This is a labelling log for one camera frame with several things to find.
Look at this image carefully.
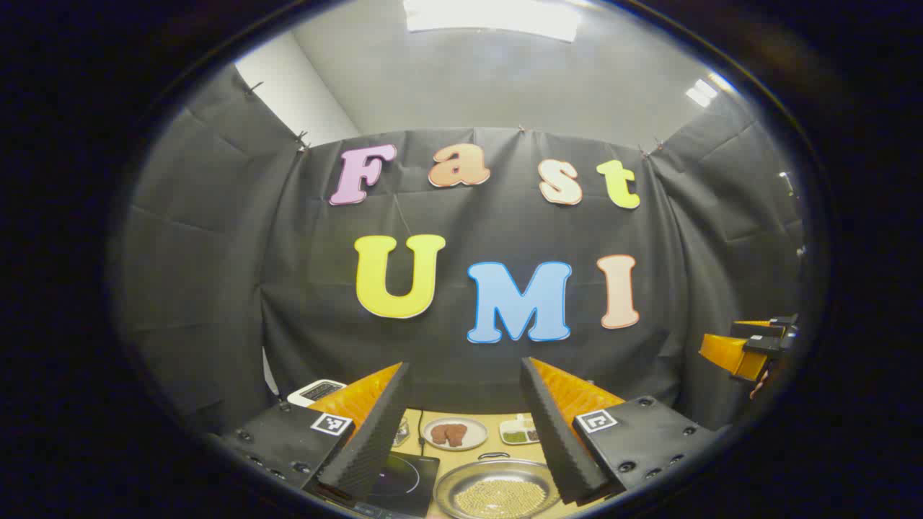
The pile of yellow soybeans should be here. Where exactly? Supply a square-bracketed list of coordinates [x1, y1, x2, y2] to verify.
[472, 479, 549, 519]

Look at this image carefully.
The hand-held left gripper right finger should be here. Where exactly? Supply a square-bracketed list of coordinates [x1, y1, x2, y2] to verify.
[521, 357, 722, 505]

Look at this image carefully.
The black induction cooktop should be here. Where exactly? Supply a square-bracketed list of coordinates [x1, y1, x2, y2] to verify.
[339, 453, 441, 519]

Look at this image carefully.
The small ceiling light panel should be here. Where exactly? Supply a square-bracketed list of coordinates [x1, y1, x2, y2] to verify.
[685, 78, 719, 108]

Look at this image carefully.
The stainless steel pot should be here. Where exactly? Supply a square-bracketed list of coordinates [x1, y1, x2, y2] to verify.
[434, 452, 563, 519]

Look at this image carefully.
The white divided bean dish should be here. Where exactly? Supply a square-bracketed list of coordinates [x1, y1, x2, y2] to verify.
[500, 414, 542, 445]

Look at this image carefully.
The large ceiling light panel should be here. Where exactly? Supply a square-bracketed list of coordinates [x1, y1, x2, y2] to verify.
[402, 0, 582, 42]

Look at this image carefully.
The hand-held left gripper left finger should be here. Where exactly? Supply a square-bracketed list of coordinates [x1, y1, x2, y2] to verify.
[216, 360, 413, 502]

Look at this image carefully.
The white toaster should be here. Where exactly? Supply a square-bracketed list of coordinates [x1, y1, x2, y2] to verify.
[287, 378, 347, 408]

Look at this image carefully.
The black backdrop cloth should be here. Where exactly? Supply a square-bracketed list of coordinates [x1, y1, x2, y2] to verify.
[119, 65, 805, 433]

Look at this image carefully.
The round white plate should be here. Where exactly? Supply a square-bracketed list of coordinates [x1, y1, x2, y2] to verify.
[422, 417, 489, 452]

